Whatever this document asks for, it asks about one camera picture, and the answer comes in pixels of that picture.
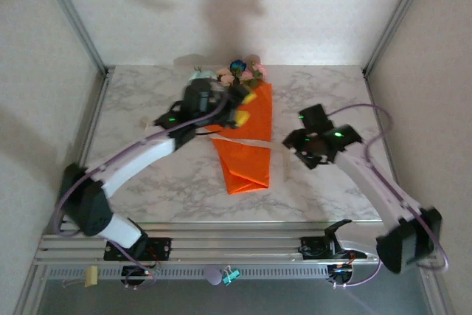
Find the pink fake flower spray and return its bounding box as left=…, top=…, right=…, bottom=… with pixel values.
left=216, top=60, right=269, bottom=89

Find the aluminium table side rail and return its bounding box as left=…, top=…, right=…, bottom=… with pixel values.
left=363, top=71, right=412, bottom=229
left=47, top=67, right=114, bottom=229

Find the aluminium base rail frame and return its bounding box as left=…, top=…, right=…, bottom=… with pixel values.
left=35, top=221, right=438, bottom=266

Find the cream printed ribbon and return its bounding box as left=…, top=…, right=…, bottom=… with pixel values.
left=139, top=117, right=293, bottom=183

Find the aluminium frame post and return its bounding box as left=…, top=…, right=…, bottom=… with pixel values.
left=35, top=0, right=115, bottom=76
left=362, top=0, right=436, bottom=76

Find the black controller board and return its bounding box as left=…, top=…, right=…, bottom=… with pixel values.
left=121, top=265, right=156, bottom=290
left=327, top=263, right=355, bottom=288

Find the grey slotted cable duct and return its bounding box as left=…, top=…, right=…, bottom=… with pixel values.
left=47, top=265, right=331, bottom=280

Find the teal binder clip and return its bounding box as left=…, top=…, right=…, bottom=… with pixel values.
left=222, top=265, right=240, bottom=286

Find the orange wrapping paper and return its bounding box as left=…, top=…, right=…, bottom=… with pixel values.
left=205, top=82, right=274, bottom=196

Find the beige binder clip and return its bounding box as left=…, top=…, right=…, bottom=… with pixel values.
left=83, top=265, right=100, bottom=288

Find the purple round pad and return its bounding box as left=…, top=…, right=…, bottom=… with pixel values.
left=204, top=264, right=223, bottom=286

